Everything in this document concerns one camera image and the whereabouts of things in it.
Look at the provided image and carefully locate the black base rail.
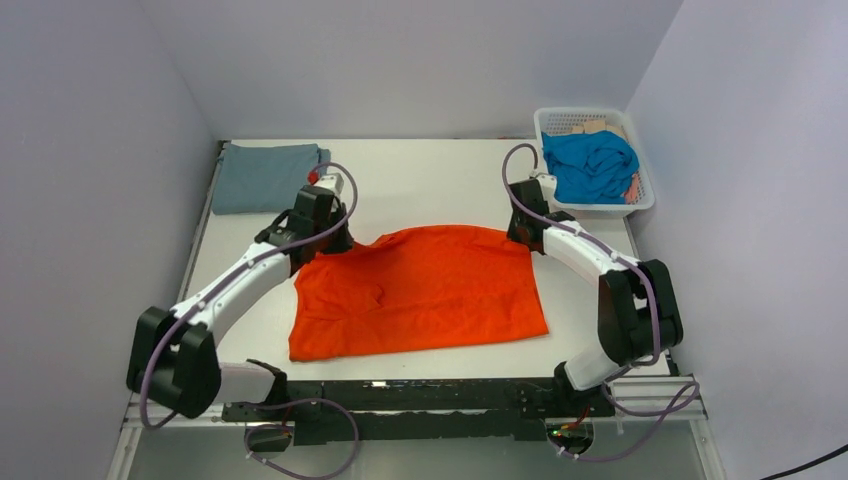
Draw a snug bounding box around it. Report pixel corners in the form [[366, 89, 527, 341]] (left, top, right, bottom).
[[222, 377, 614, 446]]

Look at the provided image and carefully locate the white plastic basket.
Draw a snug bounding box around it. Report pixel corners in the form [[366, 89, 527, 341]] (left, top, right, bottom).
[[532, 107, 654, 217]]

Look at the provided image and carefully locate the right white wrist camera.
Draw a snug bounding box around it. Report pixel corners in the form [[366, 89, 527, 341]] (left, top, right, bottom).
[[534, 173, 557, 202]]

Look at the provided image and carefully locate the folded grey-blue t shirt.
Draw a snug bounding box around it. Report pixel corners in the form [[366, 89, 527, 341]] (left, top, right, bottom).
[[211, 144, 331, 216]]

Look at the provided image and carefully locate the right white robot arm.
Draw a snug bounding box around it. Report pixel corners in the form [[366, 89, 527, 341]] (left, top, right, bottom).
[[507, 179, 684, 394]]

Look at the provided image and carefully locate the orange t shirt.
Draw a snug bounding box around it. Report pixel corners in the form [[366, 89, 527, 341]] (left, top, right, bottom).
[[288, 225, 549, 363]]

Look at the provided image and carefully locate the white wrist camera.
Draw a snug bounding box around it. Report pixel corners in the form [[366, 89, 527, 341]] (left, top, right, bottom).
[[308, 171, 345, 197], [534, 173, 557, 202]]

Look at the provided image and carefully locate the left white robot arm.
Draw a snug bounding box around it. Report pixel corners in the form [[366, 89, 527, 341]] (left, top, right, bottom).
[[126, 174, 353, 418]]

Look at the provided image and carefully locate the blue t shirt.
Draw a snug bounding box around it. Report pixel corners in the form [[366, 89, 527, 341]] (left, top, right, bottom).
[[542, 131, 640, 205]]

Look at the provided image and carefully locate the aluminium table frame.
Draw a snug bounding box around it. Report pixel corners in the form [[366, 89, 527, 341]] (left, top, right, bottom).
[[109, 162, 706, 479]]

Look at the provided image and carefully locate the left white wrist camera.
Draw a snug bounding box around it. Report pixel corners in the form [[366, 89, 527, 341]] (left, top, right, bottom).
[[308, 171, 345, 197]]

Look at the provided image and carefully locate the black cable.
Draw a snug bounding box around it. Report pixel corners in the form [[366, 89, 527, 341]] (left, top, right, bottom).
[[755, 442, 848, 480]]

